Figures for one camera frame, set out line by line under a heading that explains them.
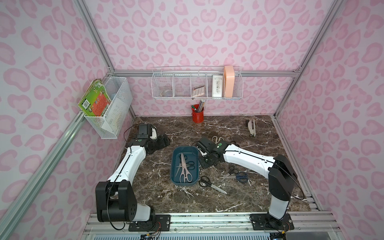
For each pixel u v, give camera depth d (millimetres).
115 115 841
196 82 1018
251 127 1101
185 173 884
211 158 610
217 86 926
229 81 816
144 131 667
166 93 930
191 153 960
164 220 750
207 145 657
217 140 1044
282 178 458
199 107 1123
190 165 927
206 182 859
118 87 816
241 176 877
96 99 720
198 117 1148
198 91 944
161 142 771
